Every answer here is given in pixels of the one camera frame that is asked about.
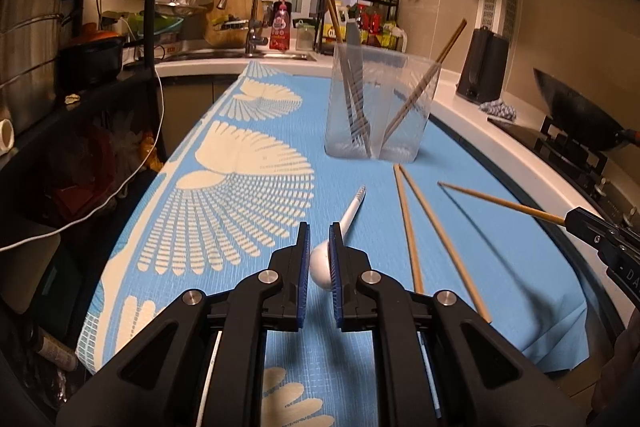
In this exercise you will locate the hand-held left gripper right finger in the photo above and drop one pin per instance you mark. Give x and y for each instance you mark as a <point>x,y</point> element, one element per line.
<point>335,277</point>

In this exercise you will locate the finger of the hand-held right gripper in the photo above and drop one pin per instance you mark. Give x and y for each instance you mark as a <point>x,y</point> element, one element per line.
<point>590,229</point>

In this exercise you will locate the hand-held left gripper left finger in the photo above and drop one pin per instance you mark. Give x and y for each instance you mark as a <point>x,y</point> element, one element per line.
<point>303,277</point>

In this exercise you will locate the clear plastic utensil container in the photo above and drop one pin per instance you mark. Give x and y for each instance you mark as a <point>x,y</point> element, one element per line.
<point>380,87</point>

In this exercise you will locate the person's right hand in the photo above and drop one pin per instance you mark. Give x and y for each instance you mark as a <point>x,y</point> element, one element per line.
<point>617,372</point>

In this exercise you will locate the black gas stove grate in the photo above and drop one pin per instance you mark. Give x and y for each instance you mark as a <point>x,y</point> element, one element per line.
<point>575,157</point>

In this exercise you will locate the blue cloth with white print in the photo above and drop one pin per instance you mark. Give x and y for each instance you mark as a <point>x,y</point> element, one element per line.
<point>225,287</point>

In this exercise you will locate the black wok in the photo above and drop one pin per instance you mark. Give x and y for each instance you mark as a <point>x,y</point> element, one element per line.
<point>580,112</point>

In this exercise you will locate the blue white dishcloth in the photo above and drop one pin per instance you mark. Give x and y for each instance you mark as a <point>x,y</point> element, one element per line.
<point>497,109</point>

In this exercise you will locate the black electric kettle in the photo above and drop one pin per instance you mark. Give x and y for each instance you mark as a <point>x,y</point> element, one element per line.
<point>482,67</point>

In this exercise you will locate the red detergent pouch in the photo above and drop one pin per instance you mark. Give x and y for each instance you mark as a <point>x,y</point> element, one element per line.
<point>280,32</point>

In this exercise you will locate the row of sauce bottles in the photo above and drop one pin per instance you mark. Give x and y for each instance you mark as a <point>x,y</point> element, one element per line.
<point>372,24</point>

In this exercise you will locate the cylindrical bottle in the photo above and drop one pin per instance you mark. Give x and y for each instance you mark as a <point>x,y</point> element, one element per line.
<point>56,348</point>

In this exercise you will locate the chrome kitchen faucet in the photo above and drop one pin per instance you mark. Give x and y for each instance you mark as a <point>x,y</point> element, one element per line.
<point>252,22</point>

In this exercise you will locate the black spice rack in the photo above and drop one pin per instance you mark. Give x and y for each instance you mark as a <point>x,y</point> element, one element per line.
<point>396,7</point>

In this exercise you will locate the wooden cutting board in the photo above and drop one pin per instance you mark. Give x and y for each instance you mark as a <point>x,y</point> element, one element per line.
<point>235,7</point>

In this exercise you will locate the green plastic basin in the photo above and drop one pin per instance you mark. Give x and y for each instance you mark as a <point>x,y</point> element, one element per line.
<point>160,23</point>

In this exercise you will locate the steel colander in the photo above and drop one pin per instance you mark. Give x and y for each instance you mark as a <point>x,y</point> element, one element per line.
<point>180,7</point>

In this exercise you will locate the black cooking pot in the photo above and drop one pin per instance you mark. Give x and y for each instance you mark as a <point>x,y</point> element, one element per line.
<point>90,57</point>

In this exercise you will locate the black metal shelving rack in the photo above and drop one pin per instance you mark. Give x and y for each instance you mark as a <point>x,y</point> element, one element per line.
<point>154,7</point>

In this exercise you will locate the orange pot lid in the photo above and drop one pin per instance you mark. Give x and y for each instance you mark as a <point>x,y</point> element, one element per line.
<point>97,33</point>

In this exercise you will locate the white plastic pipe end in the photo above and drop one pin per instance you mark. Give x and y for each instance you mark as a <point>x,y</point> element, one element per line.
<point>4,136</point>

